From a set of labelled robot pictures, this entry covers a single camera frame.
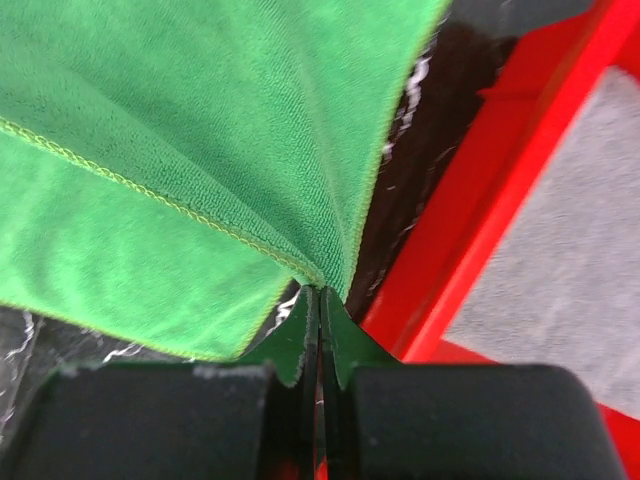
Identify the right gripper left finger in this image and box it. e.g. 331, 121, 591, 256
1, 287, 319, 479

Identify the red plastic tray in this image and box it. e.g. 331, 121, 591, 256
359, 0, 640, 480

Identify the grey towel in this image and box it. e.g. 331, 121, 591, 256
446, 68, 639, 417

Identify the green towel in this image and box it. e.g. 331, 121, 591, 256
1, 1, 449, 360

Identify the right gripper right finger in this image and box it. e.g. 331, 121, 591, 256
319, 288, 626, 479

